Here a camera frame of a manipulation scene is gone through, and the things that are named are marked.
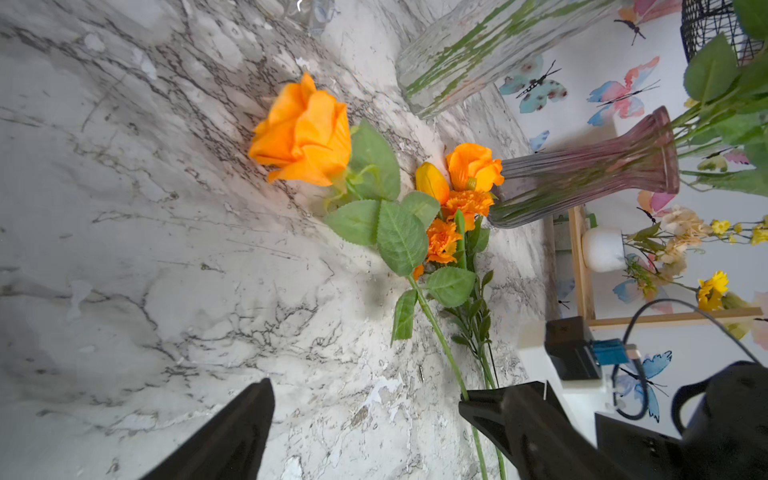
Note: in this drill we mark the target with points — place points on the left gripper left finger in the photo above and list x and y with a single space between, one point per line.
229 446

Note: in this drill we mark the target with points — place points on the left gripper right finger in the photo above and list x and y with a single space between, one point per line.
544 445

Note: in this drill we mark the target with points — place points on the wooden corner shelf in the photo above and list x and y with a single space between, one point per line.
594 301

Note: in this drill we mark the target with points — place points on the sunflower bouquet in white vase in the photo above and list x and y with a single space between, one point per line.
655 257

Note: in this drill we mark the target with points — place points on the purple ribbed glass vase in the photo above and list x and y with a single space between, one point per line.
545 183

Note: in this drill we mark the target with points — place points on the black wire wall basket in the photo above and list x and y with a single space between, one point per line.
703 20

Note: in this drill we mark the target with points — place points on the yellow wavy glass vase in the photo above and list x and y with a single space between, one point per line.
308 15

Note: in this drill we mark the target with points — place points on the orange marigold sprig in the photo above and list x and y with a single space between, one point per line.
442 245
470 203

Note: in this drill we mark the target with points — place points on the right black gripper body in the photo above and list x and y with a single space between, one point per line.
639 452

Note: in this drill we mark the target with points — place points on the orange tulip bud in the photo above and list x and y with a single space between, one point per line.
430 180

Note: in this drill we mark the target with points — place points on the orange rose pile top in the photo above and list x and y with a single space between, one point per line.
471 167

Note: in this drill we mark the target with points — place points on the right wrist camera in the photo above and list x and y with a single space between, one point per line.
564 355

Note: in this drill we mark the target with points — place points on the clear ribbed glass vase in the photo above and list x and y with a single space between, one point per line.
479 41

